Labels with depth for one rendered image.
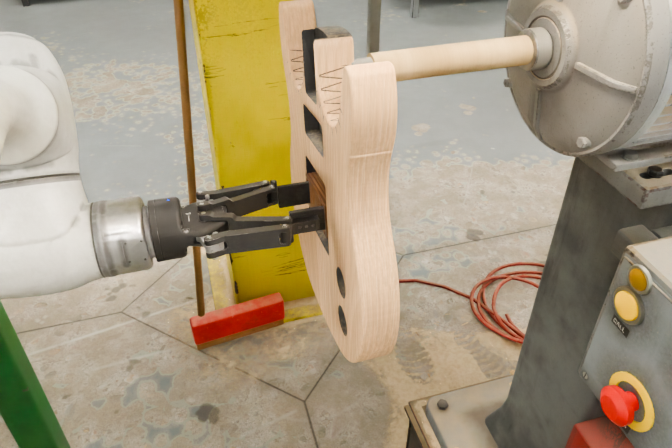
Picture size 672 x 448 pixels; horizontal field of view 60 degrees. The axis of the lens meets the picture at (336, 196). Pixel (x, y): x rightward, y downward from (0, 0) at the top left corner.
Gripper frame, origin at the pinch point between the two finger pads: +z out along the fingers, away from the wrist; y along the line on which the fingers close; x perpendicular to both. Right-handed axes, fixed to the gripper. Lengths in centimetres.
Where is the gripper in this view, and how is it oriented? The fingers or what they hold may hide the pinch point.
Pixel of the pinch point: (314, 204)
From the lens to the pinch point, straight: 74.8
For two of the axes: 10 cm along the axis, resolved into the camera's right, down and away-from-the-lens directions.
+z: 9.6, -1.6, 2.3
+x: -0.4, -8.9, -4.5
